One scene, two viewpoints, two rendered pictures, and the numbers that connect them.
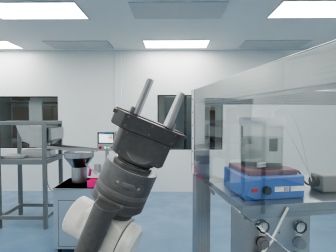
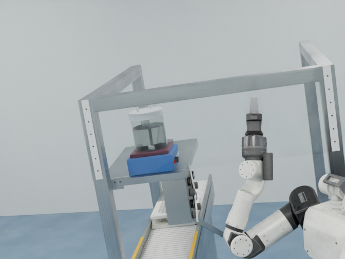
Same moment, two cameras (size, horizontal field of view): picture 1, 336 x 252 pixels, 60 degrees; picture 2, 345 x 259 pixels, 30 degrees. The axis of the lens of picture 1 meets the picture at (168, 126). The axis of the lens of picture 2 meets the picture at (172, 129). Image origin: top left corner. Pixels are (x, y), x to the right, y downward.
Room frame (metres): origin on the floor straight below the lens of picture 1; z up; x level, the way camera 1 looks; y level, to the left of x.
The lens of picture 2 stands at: (0.04, 2.27, 2.03)
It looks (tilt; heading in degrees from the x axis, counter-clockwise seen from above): 11 degrees down; 288
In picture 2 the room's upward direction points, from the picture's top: 9 degrees counter-clockwise
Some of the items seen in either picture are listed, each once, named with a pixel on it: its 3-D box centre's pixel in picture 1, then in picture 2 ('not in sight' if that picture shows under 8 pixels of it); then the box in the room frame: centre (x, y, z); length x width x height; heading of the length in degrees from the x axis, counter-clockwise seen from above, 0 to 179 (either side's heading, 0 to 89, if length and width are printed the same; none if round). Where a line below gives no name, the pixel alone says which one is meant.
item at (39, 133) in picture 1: (44, 174); not in sight; (4.07, 1.74, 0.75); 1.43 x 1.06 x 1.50; 89
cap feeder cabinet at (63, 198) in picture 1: (87, 213); not in sight; (3.52, 0.99, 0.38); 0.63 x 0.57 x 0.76; 89
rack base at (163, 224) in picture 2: not in sight; (177, 216); (1.12, -0.86, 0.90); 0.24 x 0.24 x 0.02; 9
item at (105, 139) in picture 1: (106, 155); not in sight; (3.66, 0.78, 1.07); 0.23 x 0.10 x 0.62; 89
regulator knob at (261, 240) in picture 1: (263, 241); (192, 190); (0.84, -0.28, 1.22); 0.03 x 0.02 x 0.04; 99
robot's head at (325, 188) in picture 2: not in sight; (337, 190); (0.19, 0.24, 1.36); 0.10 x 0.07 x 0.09; 131
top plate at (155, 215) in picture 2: not in sight; (176, 207); (1.12, -0.86, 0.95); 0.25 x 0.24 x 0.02; 9
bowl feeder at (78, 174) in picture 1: (84, 166); not in sight; (3.58, 1.03, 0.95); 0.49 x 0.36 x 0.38; 89
